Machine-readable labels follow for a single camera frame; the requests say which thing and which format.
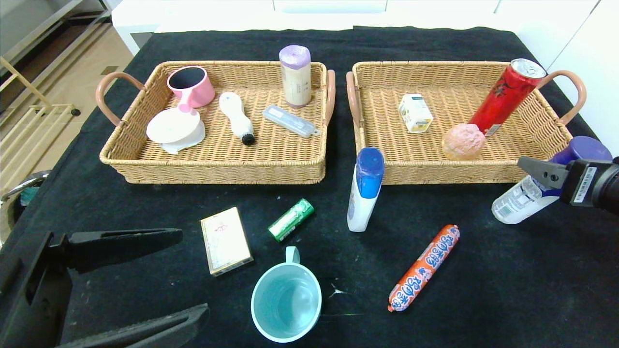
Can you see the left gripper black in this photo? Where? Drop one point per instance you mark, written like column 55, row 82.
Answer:
column 30, row 285

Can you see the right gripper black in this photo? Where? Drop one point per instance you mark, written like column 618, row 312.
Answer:
column 583, row 184

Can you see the indigo capped drink bottle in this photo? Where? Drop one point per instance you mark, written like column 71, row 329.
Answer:
column 517, row 203

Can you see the cream card box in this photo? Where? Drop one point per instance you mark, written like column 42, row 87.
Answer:
column 225, row 239

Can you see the teal mug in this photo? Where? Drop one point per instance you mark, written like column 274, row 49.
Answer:
column 285, row 299

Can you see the orange sausage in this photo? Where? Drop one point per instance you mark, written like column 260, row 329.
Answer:
column 423, row 268

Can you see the wicker basket holding food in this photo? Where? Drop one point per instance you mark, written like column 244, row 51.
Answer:
column 522, row 145

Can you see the wicker basket holding household items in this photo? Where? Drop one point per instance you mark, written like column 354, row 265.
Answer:
column 271, row 159

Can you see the tall red drink can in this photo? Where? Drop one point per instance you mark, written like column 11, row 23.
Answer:
column 503, row 101

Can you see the pink round bun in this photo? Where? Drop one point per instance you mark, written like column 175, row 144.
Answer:
column 463, row 141

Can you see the black table cloth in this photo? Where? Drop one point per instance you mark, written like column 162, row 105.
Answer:
column 508, row 290

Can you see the small white milk carton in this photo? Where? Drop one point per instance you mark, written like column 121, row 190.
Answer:
column 415, row 113

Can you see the round metal rimmed bin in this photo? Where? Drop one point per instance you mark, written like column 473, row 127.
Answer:
column 24, row 193

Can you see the green gum tube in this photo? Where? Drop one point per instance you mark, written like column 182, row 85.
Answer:
column 290, row 220

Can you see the light wooden rack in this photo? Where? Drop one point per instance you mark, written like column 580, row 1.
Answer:
column 19, row 145

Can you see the white bottle bright blue cap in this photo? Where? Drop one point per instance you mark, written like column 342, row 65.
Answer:
column 360, row 212

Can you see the small white paper scrap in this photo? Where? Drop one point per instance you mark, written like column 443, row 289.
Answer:
column 336, row 291

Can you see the white brush black tip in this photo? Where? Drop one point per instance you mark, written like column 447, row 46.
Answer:
column 234, row 113

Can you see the pink mug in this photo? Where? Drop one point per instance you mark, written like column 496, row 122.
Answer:
column 200, row 94

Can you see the translucent grey toothbrush case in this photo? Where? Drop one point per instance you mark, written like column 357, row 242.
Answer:
column 287, row 120

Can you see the purple lid cylinder container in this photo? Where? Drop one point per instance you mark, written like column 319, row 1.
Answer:
column 296, row 82

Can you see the grey metal shelf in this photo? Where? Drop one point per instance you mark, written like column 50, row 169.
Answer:
column 48, row 19

